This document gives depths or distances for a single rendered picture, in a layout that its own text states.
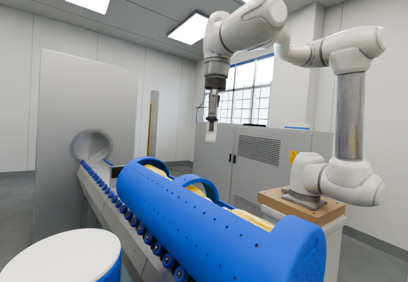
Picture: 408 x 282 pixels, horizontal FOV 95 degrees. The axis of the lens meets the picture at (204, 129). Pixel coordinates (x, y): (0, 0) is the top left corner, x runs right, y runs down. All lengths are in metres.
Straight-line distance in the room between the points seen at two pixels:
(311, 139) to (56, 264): 2.03
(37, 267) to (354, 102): 1.19
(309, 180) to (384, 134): 2.25
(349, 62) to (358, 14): 2.82
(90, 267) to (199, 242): 0.30
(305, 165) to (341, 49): 0.56
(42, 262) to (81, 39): 5.09
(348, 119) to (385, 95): 2.35
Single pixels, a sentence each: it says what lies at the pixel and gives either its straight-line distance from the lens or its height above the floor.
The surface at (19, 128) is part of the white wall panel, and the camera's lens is 5.37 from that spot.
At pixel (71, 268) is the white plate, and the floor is 1.04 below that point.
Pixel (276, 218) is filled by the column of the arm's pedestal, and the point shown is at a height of 0.97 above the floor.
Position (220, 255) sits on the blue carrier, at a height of 1.15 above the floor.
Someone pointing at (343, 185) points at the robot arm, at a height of 1.22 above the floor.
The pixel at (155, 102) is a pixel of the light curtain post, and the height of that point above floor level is 1.60.
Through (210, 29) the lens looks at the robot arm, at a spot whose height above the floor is 1.74.
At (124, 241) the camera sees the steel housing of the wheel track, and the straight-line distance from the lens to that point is 1.10.
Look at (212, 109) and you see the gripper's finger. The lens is 0.56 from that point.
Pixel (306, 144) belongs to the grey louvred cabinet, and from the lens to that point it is 2.18.
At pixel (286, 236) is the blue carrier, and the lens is 0.49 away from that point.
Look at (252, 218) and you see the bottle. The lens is 0.59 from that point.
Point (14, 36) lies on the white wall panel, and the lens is 5.55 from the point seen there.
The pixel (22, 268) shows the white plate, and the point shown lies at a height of 1.04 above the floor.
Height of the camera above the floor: 1.45
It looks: 2 degrees down
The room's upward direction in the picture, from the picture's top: 4 degrees clockwise
